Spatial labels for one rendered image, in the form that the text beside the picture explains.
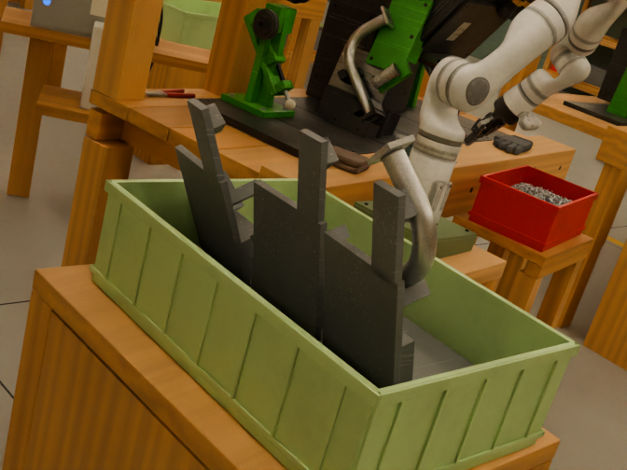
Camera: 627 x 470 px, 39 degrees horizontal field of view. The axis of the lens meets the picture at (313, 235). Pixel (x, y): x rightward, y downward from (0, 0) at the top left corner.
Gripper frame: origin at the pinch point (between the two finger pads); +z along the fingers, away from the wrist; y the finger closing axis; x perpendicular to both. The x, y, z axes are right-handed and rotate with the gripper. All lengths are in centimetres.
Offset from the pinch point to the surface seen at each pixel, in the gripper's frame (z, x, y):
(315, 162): -30, 18, 113
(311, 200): -25, 21, 111
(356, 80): 16.2, -30.3, 5.3
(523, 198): -5.0, 20.6, 3.5
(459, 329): -18, 44, 83
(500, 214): 2.4, 20.6, 3.3
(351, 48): 13.9, -39.0, 3.2
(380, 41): 7.6, -36.8, -1.2
